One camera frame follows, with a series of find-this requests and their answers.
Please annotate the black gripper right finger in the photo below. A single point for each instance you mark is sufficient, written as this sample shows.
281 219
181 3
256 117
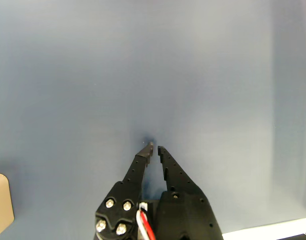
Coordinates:
185 212

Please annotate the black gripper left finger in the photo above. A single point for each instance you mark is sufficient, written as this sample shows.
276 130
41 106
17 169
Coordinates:
123 200

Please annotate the square metal container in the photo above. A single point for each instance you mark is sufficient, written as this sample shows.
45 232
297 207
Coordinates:
1 200

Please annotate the blue table mat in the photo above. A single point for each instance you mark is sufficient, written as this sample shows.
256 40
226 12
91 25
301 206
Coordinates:
143 75

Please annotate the silver white table frame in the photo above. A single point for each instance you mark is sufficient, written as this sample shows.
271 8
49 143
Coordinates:
268 226

